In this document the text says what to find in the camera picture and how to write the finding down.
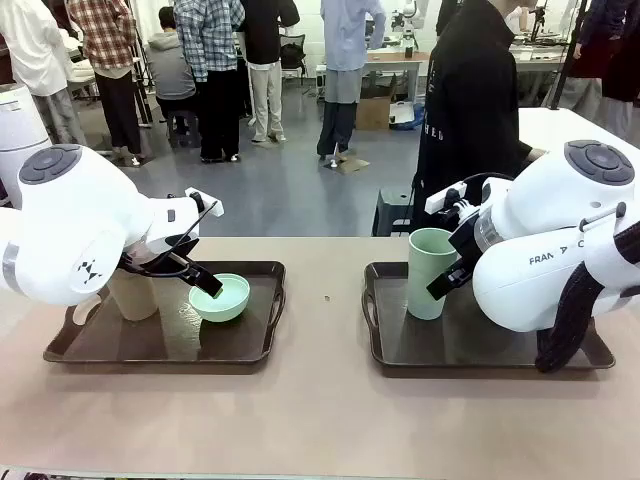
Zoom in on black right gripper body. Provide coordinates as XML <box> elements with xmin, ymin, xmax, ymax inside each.
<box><xmin>447</xmin><ymin>214</ymin><xmax>484</xmax><ymax>272</ymax></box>

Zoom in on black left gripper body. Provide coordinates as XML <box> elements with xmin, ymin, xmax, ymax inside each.
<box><xmin>121</xmin><ymin>233</ymin><xmax>201</xmax><ymax>275</ymax></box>

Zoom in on tall sage green cup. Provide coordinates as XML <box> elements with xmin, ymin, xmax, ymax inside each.
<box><xmin>407</xmin><ymin>227</ymin><xmax>460</xmax><ymax>320</ymax></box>

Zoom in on mint green bowl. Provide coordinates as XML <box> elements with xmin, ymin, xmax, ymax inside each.
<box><xmin>188</xmin><ymin>272</ymin><xmax>251</xmax><ymax>324</ymax></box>

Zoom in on tall tan cup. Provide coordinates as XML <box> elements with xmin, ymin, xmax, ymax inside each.
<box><xmin>107</xmin><ymin>269</ymin><xmax>161</xmax><ymax>322</ymax></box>

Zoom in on dark brown serving tray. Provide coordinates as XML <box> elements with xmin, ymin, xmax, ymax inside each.
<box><xmin>362</xmin><ymin>261</ymin><xmax>617</xmax><ymax>379</ymax></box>
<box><xmin>43</xmin><ymin>259</ymin><xmax>287</xmax><ymax>376</ymax></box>

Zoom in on dark plastic stool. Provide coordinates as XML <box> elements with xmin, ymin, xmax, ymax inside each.
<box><xmin>372</xmin><ymin>187</ymin><xmax>417</xmax><ymax>237</ymax></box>

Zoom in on small black stool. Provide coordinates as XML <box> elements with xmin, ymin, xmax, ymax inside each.
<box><xmin>166</xmin><ymin>110</ymin><xmax>200</xmax><ymax>149</ymax></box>

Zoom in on flat cardboard sheet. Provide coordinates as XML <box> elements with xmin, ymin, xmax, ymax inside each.
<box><xmin>335</xmin><ymin>155</ymin><xmax>371</xmax><ymax>175</ymax></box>

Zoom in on white blue plastic bag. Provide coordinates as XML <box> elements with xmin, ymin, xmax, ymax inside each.
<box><xmin>391</xmin><ymin>99</ymin><xmax>426</xmax><ymax>130</ymax></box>

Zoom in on person in black shirt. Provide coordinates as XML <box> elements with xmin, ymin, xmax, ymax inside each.
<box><xmin>413</xmin><ymin>0</ymin><xmax>534</xmax><ymax>229</ymax></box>

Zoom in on white side table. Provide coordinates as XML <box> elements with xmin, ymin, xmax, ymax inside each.
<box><xmin>517</xmin><ymin>107</ymin><xmax>640</xmax><ymax>166</ymax></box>

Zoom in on cardboard box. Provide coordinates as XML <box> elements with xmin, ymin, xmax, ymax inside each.
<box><xmin>355</xmin><ymin>92</ymin><xmax>392</xmax><ymax>131</ymax></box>

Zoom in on seated person grey hoodie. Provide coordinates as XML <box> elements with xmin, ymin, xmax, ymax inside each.
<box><xmin>144</xmin><ymin>5</ymin><xmax>199</xmax><ymax>121</ymax></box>

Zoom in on grey background table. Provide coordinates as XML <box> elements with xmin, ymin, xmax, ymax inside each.
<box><xmin>364</xmin><ymin>49</ymin><xmax>432</xmax><ymax>104</ymax></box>

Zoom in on background metal workbench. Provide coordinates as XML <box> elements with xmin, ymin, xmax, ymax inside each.
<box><xmin>509</xmin><ymin>29</ymin><xmax>571</xmax><ymax>101</ymax></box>

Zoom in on black slanted pole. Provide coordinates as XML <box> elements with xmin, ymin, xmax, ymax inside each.
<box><xmin>548</xmin><ymin>0</ymin><xmax>590</xmax><ymax>110</ymax></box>

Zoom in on person in blue plaid shirt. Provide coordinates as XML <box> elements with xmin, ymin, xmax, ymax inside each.
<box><xmin>173</xmin><ymin>0</ymin><xmax>247</xmax><ymax>165</ymax></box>

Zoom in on person in red plaid shirt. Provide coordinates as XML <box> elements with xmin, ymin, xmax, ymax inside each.
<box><xmin>66</xmin><ymin>0</ymin><xmax>147</xmax><ymax>169</ymax></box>

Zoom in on person black coat beige trousers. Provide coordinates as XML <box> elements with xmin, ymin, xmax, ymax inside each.
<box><xmin>602</xmin><ymin>24</ymin><xmax>640</xmax><ymax>142</ymax></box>

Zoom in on black office chair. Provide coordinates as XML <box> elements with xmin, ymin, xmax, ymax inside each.
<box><xmin>279</xmin><ymin>33</ymin><xmax>307</xmax><ymax>89</ymax></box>

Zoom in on person in white shirt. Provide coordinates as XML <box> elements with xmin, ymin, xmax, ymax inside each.
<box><xmin>0</xmin><ymin>0</ymin><xmax>89</xmax><ymax>149</ymax></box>

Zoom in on person in light blue shirt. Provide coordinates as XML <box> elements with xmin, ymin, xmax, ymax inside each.
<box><xmin>316</xmin><ymin>0</ymin><xmax>389</xmax><ymax>162</ymax></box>

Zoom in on person black top cream trousers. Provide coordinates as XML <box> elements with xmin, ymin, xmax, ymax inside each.
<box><xmin>238</xmin><ymin>0</ymin><xmax>301</xmax><ymax>145</ymax></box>

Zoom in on person navy top grey trousers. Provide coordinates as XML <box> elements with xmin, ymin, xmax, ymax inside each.
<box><xmin>564</xmin><ymin>0</ymin><xmax>611</xmax><ymax>109</ymax></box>

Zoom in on right wrist camera unit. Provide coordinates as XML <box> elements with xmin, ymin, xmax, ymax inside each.
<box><xmin>424</xmin><ymin>182</ymin><xmax>469</xmax><ymax>214</ymax></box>

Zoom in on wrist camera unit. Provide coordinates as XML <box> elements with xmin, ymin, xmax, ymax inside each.
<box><xmin>424</xmin><ymin>182</ymin><xmax>469</xmax><ymax>214</ymax></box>
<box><xmin>184</xmin><ymin>187</ymin><xmax>224</xmax><ymax>219</ymax></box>

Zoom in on left wrist camera unit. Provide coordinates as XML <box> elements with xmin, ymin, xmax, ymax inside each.
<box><xmin>184</xmin><ymin>187</ymin><xmax>224</xmax><ymax>219</ymax></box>

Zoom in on black right camera cable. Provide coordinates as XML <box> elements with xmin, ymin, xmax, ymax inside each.
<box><xmin>460</xmin><ymin>171</ymin><xmax>516</xmax><ymax>194</ymax></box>

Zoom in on black braided cable sleeve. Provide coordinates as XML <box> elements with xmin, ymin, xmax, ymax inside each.
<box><xmin>534</xmin><ymin>219</ymin><xmax>640</xmax><ymax>374</ymax></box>

